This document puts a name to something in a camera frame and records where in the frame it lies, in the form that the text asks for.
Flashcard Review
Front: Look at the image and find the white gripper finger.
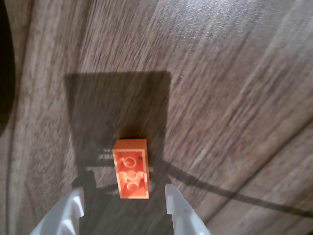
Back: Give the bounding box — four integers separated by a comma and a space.
30, 188, 85, 235
165, 184, 212, 235

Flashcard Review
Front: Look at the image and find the orange lego block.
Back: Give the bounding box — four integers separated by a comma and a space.
112, 139, 150, 200

